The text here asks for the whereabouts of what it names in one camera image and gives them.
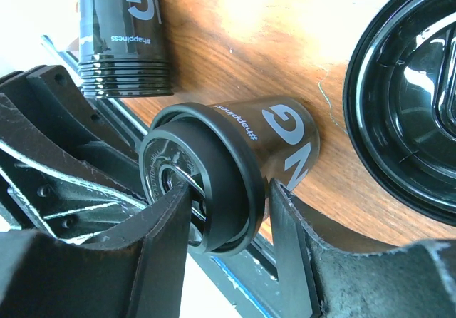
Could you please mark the black coffee cup lid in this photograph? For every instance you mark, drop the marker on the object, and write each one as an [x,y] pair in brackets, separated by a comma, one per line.
[195,144]

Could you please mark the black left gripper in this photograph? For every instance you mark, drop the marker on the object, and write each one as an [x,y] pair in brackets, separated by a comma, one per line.
[64,170]

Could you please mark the black takeout coffee cup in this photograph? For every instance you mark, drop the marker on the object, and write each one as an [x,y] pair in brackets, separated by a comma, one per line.
[281,132]

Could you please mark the stack of black cups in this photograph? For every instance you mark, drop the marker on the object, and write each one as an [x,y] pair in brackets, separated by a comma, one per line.
[122,52]

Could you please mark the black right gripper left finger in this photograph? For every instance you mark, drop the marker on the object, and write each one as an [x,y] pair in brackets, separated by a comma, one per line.
[135,269]

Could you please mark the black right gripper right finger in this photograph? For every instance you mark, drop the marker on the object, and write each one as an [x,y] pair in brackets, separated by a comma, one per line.
[328,270]

